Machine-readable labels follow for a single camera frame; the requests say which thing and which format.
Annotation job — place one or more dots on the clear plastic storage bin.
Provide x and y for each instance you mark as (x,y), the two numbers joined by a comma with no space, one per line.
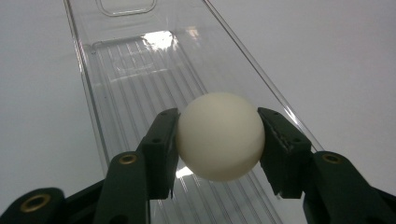
(149,81)

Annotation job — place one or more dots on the white ping pong ball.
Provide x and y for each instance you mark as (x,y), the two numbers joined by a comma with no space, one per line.
(220,136)

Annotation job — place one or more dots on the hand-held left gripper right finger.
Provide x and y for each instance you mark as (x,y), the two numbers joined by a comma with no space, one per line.
(285,152)

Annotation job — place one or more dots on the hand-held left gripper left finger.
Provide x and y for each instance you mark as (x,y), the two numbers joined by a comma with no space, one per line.
(160,152)

